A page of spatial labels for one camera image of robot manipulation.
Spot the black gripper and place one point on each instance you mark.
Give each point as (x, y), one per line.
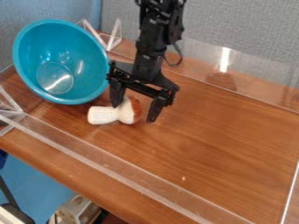
(143, 77)

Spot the white brown toy mushroom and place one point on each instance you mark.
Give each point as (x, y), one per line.
(127, 112)

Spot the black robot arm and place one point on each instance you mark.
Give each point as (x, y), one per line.
(160, 30)

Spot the blue plastic bowl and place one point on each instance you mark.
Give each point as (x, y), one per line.
(60, 61)

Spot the clear acrylic front barrier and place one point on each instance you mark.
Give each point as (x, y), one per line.
(132, 192)

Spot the clear acrylic barrier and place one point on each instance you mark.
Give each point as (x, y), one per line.
(132, 192)
(259, 78)

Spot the clear acrylic back barrier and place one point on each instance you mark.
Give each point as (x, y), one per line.
(259, 78)

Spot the white device under table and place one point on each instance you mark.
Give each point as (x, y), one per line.
(76, 211)

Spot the clear acrylic corner bracket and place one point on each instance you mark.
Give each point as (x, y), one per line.
(109, 40)

